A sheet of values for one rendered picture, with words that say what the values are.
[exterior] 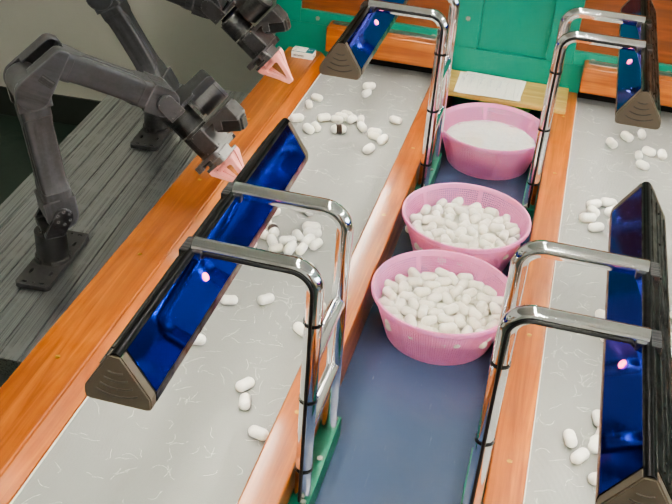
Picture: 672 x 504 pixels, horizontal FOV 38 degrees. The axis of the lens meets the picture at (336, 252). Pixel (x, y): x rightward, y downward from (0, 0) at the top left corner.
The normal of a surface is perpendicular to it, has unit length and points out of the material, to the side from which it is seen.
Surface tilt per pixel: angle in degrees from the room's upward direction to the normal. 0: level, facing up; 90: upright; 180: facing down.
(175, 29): 90
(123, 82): 85
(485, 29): 90
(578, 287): 0
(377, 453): 0
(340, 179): 0
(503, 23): 90
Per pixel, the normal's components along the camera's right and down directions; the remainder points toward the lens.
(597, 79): -0.26, 0.52
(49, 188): 0.41, 0.34
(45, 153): 0.44, 0.52
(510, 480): 0.07, -0.83
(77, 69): 0.64, 0.49
